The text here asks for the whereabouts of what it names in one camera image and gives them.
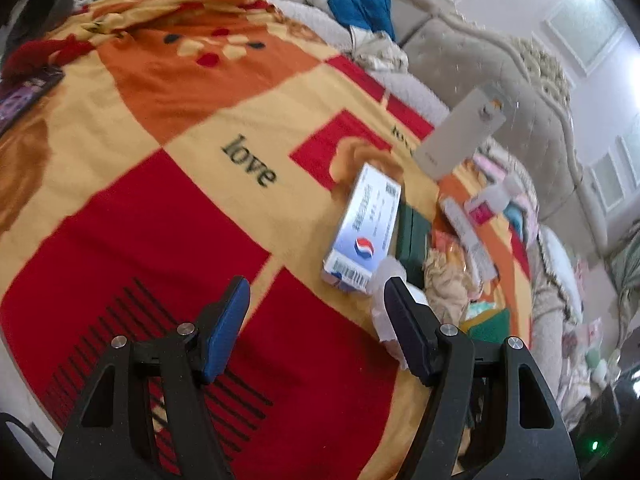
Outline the pink floral quilt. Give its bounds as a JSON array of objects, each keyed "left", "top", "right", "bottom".
[{"left": 472, "top": 153, "right": 539, "bottom": 248}]

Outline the white pill bottle, pink label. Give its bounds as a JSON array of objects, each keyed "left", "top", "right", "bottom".
[{"left": 464, "top": 174, "right": 524, "bottom": 226}]

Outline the red orange floral blanket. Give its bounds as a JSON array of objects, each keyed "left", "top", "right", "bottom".
[{"left": 1, "top": 0, "right": 486, "bottom": 479}]

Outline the black smartphone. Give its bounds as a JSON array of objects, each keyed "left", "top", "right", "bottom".
[{"left": 0, "top": 67, "right": 64, "bottom": 136}]

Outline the long white medicine box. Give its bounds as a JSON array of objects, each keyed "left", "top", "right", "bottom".
[{"left": 439, "top": 196, "right": 498, "bottom": 283}]

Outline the beige paper towel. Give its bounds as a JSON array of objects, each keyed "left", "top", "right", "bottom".
[{"left": 423, "top": 249, "right": 483, "bottom": 326}]

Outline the green yellow scrub sponge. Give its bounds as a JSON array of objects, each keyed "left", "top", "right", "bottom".
[{"left": 460, "top": 309, "right": 511, "bottom": 344}]

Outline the blue white medicine box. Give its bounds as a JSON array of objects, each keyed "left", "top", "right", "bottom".
[{"left": 321, "top": 164, "right": 401, "bottom": 294}]

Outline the white tissue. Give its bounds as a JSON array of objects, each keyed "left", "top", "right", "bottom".
[{"left": 368, "top": 257, "right": 427, "bottom": 370}]

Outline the beige tufted sofa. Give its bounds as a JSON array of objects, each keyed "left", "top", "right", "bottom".
[{"left": 234, "top": 0, "right": 612, "bottom": 411}]

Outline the beige thermos flask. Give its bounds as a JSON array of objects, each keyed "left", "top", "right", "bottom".
[{"left": 413, "top": 82, "right": 514, "bottom": 181}]

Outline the blue jacket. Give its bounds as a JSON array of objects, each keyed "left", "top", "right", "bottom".
[{"left": 328, "top": 0, "right": 396, "bottom": 40}]

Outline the white ruffled pillow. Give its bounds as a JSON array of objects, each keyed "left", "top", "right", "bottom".
[{"left": 537, "top": 224, "right": 584, "bottom": 324}]

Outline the cream crumpled garment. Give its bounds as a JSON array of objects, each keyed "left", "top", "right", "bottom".
[{"left": 349, "top": 26, "right": 409, "bottom": 73}]

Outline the dark green packet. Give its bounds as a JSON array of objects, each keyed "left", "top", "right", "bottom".
[{"left": 395, "top": 202, "right": 432, "bottom": 289}]

